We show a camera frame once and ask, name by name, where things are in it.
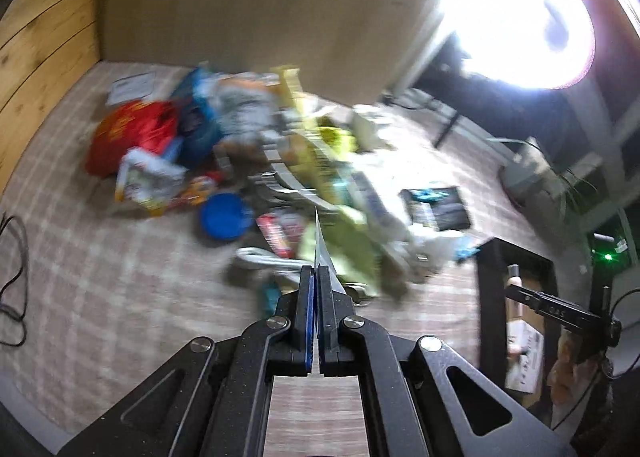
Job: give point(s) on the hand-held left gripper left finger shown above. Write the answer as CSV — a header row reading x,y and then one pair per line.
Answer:
x,y
310,322

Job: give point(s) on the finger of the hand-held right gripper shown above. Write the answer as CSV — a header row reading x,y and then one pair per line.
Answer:
x,y
522,296

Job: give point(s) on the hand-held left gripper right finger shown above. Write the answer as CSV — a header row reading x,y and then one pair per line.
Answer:
x,y
330,327

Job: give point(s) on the black tray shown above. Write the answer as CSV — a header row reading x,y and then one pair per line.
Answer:
x,y
492,287

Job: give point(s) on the person's right hand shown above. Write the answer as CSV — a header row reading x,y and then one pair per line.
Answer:
x,y
562,372

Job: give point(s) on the white printed pack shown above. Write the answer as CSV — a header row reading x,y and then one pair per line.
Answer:
x,y
530,357

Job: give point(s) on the green cloth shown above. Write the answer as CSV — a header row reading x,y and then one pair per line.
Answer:
x,y
350,247

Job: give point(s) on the red printed packet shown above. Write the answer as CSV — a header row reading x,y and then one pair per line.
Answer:
x,y
277,234

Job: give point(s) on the white crumpled plastic bag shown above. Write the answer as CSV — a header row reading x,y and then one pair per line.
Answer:
x,y
400,242

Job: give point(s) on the black packet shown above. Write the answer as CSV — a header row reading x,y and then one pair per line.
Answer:
x,y
450,197
445,217

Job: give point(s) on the grey potted plant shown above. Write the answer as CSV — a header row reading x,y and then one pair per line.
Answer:
x,y
525,172

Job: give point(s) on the blue round lid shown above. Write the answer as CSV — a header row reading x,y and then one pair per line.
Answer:
x,y
222,217

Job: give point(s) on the grey ribbed object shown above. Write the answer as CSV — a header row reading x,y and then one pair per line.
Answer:
x,y
285,177

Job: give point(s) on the yellow-green bag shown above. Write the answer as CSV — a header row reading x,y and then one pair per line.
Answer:
x,y
330,147

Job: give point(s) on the white box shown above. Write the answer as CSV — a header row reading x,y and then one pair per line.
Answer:
x,y
367,129

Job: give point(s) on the colourful printed white packet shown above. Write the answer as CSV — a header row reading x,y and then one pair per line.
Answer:
x,y
150,179

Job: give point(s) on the blue plastic bag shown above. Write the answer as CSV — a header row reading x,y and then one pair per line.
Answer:
x,y
200,137

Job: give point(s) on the grey patterned pouch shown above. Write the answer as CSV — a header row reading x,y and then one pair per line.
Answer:
x,y
245,107

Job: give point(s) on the red plastic bag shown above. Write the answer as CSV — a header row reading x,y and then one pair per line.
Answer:
x,y
125,132

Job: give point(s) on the white paper sheet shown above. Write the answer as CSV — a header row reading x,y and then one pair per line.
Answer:
x,y
130,87

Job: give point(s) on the beige board panel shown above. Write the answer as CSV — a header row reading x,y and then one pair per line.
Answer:
x,y
250,2

